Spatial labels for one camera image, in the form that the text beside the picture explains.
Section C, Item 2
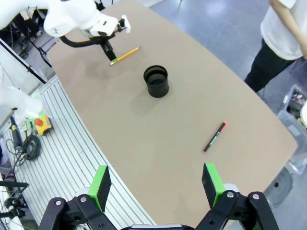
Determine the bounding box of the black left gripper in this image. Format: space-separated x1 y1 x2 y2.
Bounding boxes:
100 39 119 64

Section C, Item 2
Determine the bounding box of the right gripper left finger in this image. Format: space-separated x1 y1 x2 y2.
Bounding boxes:
39 165 113 230

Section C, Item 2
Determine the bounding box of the black clamp stand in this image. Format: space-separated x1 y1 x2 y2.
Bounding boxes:
0 181 30 219

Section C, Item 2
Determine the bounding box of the yellow emergency stop box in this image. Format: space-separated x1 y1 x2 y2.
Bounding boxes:
33 115 54 136

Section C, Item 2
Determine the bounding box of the black stand rod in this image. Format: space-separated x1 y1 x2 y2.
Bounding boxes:
0 38 47 84

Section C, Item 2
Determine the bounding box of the person's bare forearm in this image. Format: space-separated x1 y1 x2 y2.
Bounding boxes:
270 0 307 58

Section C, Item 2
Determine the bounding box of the person in white shirt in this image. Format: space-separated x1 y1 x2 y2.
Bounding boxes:
244 0 307 93

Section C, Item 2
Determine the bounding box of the black marker with red caps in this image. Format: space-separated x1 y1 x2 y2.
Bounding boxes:
202 121 228 154

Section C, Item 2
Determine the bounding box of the yellow pencil with eraser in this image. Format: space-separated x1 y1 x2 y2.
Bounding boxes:
109 47 140 66

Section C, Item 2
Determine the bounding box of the black coiled cable bundle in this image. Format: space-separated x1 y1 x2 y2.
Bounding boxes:
6 134 43 168

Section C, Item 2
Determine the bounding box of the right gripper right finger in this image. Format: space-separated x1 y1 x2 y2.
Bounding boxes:
195 162 280 230

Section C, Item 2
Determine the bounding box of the slotted aluminium base platform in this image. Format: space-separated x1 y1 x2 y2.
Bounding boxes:
0 74 158 230

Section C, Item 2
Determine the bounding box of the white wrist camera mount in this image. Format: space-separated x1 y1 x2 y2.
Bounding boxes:
117 15 131 34

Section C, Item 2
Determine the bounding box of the black cylindrical pen holder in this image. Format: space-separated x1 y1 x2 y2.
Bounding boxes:
143 65 170 98

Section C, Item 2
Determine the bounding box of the grey round table foot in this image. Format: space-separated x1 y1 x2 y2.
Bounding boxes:
262 165 294 208

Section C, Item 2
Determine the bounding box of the clear plastic storage bin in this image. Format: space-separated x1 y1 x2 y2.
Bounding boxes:
277 83 307 174

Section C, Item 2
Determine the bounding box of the black hand tool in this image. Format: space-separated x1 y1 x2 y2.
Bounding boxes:
9 116 24 147

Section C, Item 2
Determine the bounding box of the black cable hose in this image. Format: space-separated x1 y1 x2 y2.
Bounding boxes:
59 35 106 49

